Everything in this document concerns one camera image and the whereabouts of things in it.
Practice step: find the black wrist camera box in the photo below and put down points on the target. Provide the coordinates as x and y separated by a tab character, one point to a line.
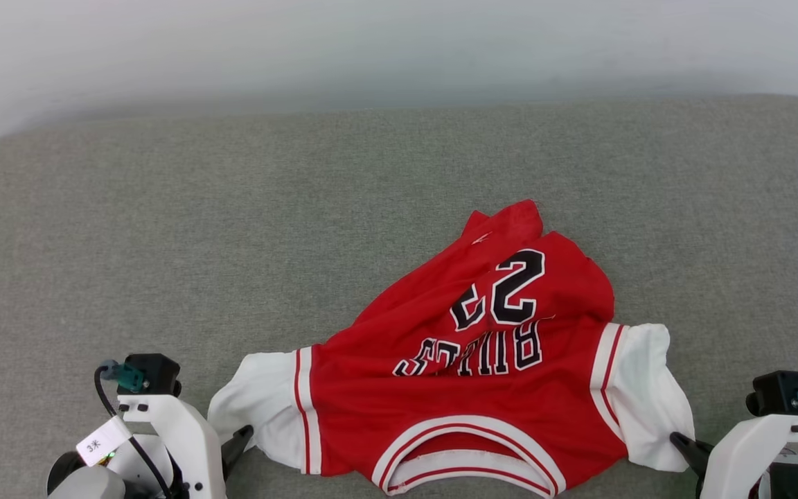
776	391
156	374

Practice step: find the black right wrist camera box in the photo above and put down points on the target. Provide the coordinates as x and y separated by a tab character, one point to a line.
776	391

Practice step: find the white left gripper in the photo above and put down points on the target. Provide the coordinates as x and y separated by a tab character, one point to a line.
188	436

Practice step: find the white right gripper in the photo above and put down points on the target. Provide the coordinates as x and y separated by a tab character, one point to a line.
745	450

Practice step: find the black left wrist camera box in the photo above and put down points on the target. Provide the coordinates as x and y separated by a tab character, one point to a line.
156	374

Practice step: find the red and white basketball jersey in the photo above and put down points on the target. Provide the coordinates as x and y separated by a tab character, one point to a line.
454	402

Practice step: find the teal left camera connector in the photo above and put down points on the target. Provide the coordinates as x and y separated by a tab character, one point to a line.
129	378

